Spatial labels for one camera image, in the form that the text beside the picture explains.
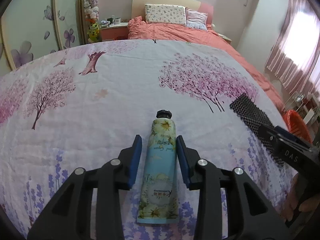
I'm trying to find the floral hand cream tube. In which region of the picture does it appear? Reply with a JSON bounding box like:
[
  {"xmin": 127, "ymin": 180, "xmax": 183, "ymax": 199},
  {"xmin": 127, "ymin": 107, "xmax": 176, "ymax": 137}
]
[{"xmin": 137, "ymin": 109, "xmax": 179, "ymax": 224}]

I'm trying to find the orange laundry basket bin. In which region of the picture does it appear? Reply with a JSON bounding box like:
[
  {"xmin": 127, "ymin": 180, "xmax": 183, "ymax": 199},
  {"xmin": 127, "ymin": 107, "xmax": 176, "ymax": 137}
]
[{"xmin": 283, "ymin": 109, "xmax": 312, "ymax": 143}]

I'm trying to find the pink curtain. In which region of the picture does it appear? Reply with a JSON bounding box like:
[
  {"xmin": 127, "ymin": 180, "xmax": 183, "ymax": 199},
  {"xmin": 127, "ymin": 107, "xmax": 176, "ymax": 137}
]
[{"xmin": 265, "ymin": 0, "xmax": 319, "ymax": 97}]

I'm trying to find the floral purple table sheet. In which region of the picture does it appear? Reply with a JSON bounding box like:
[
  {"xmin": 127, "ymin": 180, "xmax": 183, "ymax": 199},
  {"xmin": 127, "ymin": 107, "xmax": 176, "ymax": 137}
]
[{"xmin": 1, "ymin": 40, "xmax": 294, "ymax": 237}]

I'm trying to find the right nightstand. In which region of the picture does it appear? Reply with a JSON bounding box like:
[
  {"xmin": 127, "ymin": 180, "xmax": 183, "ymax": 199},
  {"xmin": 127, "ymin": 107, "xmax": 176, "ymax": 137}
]
[{"xmin": 218, "ymin": 33, "xmax": 232, "ymax": 44}]

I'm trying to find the striped pink pillow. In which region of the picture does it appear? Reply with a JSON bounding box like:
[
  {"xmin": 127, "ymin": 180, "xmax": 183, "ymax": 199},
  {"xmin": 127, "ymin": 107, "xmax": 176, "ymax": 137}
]
[{"xmin": 186, "ymin": 8, "xmax": 208, "ymax": 31}]

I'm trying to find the floral white pillow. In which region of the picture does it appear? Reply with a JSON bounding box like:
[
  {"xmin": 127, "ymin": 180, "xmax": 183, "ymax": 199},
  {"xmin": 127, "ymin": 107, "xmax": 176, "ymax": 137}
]
[{"xmin": 145, "ymin": 4, "xmax": 187, "ymax": 26}]

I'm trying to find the pink left nightstand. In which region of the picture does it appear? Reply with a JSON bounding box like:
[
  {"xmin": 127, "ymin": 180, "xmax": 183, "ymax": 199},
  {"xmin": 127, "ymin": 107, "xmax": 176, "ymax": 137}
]
[{"xmin": 100, "ymin": 23, "xmax": 129, "ymax": 41}]

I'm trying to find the pink bed with duvet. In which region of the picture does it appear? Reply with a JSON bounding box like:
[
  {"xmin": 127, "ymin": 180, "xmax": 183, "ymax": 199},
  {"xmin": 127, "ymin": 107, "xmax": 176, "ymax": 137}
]
[{"xmin": 127, "ymin": 16, "xmax": 285, "ymax": 112}]

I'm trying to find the floral sliding wardrobe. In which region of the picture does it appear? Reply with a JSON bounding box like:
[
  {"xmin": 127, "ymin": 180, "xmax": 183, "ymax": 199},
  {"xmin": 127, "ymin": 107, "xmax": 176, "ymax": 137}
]
[{"xmin": 1, "ymin": 0, "xmax": 84, "ymax": 75}]

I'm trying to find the plush toy tower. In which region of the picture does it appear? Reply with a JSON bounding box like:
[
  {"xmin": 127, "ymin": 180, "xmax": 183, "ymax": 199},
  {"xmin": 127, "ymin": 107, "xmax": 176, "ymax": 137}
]
[{"xmin": 83, "ymin": 0, "xmax": 101, "ymax": 43}]

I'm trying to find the beige pink headboard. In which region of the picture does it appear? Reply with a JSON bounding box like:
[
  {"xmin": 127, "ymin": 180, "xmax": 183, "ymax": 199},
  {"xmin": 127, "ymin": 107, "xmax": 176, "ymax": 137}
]
[{"xmin": 131, "ymin": 0, "xmax": 214, "ymax": 24}]

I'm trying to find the white wire rack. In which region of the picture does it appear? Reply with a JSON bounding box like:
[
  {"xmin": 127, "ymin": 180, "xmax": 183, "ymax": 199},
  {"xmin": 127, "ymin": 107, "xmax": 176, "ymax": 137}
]
[{"xmin": 285, "ymin": 91, "xmax": 319, "ymax": 132}]

